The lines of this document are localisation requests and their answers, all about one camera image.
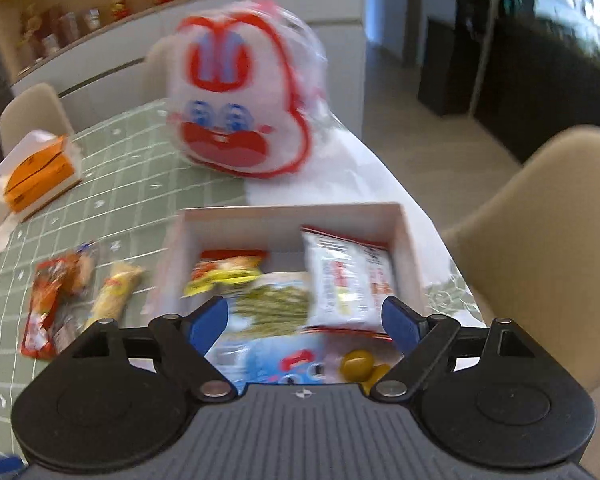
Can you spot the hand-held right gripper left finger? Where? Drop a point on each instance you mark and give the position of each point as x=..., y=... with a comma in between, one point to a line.
x=207, y=325

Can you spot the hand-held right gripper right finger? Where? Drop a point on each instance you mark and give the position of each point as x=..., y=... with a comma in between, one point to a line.
x=400, y=325

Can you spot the green olives packet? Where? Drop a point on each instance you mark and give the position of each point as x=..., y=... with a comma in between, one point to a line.
x=359, y=365

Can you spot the red yellow snack packet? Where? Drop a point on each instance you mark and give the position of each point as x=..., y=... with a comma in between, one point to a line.
x=225, y=270

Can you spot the white snack packet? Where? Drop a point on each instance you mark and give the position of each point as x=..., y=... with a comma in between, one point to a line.
x=347, y=285

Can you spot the blue snack packet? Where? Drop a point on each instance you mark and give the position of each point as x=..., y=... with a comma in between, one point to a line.
x=275, y=360

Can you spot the yellow biscuit packet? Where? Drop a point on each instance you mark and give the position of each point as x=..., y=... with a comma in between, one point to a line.
x=115, y=294

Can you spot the pink cardboard box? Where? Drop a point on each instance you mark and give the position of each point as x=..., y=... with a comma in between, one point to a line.
x=290, y=220

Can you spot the small clear snack packet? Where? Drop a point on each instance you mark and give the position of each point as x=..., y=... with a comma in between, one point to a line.
x=68, y=329

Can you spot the green checked tablecloth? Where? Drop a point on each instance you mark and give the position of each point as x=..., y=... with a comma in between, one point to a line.
x=130, y=200

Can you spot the beige chair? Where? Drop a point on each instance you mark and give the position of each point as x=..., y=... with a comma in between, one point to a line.
x=545, y=240
x=35, y=115
x=155, y=67

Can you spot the orange tissue box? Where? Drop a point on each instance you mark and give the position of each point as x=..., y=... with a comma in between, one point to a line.
x=40, y=175

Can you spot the red white rabbit bag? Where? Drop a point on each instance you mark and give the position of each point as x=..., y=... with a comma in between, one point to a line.
x=240, y=100

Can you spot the black tall box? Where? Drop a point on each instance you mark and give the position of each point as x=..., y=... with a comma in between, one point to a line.
x=447, y=60

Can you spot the black fish tank cabinet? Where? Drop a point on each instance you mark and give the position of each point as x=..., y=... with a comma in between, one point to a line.
x=535, y=85

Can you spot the glass cup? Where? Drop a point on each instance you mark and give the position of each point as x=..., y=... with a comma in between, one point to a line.
x=70, y=26
x=92, y=20

